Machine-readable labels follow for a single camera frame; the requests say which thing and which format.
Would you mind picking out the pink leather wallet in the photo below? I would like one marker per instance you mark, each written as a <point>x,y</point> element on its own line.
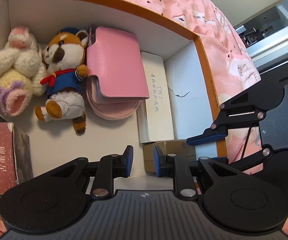
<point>119,67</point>

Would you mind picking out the cream crochet bunny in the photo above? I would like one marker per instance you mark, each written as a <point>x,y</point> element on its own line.
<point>14,60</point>

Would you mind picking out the white glasses case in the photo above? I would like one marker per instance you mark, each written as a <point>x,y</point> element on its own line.
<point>156,110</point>

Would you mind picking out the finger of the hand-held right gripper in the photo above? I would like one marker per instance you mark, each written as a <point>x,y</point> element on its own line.
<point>251,158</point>
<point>206,137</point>

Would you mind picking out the orange cardboard box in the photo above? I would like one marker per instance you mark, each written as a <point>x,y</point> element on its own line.
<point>59,135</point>

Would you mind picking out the pink printed blanket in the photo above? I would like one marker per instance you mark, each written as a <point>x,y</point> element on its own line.
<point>208,17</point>

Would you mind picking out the illustrated card box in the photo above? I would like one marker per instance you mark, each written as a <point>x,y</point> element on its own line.
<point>2,155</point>

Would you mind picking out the red panda plush toy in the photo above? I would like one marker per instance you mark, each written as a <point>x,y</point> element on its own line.
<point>64,55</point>

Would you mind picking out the small brown cardboard box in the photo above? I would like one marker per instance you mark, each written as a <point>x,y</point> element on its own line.
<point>181,148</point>

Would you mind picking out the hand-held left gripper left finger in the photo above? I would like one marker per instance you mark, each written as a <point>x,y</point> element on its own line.
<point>130,161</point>

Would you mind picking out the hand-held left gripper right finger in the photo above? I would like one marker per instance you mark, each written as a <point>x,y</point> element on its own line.
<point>156,161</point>

